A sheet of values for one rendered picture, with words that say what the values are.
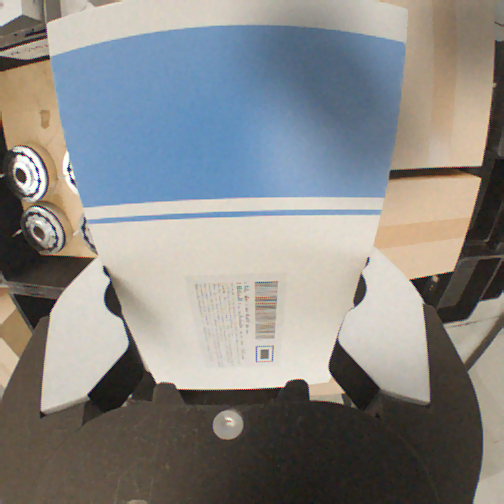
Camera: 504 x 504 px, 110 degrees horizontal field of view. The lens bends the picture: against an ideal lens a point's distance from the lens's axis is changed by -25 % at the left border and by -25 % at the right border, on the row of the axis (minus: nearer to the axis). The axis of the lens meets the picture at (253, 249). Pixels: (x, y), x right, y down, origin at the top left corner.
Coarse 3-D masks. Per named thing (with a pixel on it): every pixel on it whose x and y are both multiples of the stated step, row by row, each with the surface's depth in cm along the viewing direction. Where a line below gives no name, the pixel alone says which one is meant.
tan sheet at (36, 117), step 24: (0, 72) 25; (24, 72) 26; (48, 72) 27; (0, 96) 27; (24, 96) 28; (48, 96) 29; (24, 120) 30; (48, 120) 31; (48, 144) 32; (72, 192) 37; (72, 216) 39; (72, 240) 42
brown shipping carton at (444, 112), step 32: (384, 0) 22; (416, 0) 22; (448, 0) 21; (480, 0) 20; (416, 32) 24; (448, 32) 24; (480, 32) 23; (416, 64) 26; (448, 64) 26; (480, 64) 25; (416, 96) 29; (448, 96) 28; (480, 96) 28; (416, 128) 31; (448, 128) 31; (480, 128) 31; (416, 160) 34; (448, 160) 34; (480, 160) 34
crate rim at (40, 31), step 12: (12, 36) 17; (24, 36) 17; (36, 36) 17; (0, 48) 17; (0, 264) 33; (0, 276) 34; (24, 288) 35; (36, 288) 35; (48, 288) 35; (60, 288) 36
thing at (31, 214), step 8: (32, 208) 35; (40, 208) 35; (24, 216) 35; (32, 216) 36; (40, 216) 36; (48, 216) 36; (24, 224) 37; (48, 224) 37; (56, 224) 37; (24, 232) 37; (56, 232) 38; (32, 240) 38; (56, 240) 39; (40, 248) 39; (48, 248) 39; (56, 248) 39
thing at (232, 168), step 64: (128, 0) 5; (192, 0) 5; (256, 0) 5; (320, 0) 5; (64, 64) 6; (128, 64) 6; (192, 64) 6; (256, 64) 6; (320, 64) 6; (384, 64) 6; (64, 128) 7; (128, 128) 7; (192, 128) 7; (256, 128) 7; (320, 128) 7; (384, 128) 7; (128, 192) 8; (192, 192) 8; (256, 192) 8; (320, 192) 8; (384, 192) 8; (128, 256) 9; (192, 256) 10; (256, 256) 10; (320, 256) 10; (128, 320) 11; (192, 320) 11; (256, 320) 12; (320, 320) 12; (192, 384) 15; (256, 384) 15
